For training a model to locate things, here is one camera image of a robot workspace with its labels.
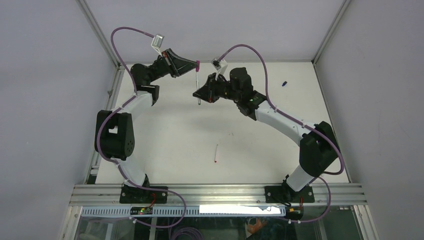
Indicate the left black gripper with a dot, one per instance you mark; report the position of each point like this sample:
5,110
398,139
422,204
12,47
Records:
175,64

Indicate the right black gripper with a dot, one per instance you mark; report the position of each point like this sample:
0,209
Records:
207,92

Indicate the magenta pen cap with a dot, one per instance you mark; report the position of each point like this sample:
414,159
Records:
197,66

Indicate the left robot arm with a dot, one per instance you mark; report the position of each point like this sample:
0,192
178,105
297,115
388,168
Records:
115,138

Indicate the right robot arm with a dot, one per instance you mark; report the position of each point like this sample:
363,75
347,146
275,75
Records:
317,143

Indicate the white pen red end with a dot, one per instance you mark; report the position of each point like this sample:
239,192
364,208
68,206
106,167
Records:
216,154

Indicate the orange object below table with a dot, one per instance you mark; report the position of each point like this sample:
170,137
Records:
254,224

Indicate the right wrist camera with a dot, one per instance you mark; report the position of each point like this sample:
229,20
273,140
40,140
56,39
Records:
220,66

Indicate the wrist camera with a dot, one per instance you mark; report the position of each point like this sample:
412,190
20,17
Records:
157,42
220,66

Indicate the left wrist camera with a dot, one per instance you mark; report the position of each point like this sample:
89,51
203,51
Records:
157,42

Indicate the white slotted cable duct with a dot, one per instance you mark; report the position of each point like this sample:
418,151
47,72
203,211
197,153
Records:
204,210

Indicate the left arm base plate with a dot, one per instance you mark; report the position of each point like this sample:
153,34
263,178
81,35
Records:
135,195

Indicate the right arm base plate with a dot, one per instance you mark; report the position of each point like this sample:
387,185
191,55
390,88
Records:
280,194

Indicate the aluminium frame rail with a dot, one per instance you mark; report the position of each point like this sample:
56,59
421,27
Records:
339,194

